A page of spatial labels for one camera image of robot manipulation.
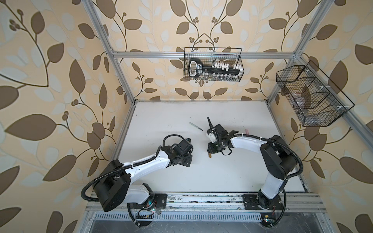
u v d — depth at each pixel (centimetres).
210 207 74
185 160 73
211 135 87
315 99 74
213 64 81
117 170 44
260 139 53
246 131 102
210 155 91
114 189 42
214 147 82
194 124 106
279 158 48
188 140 79
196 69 85
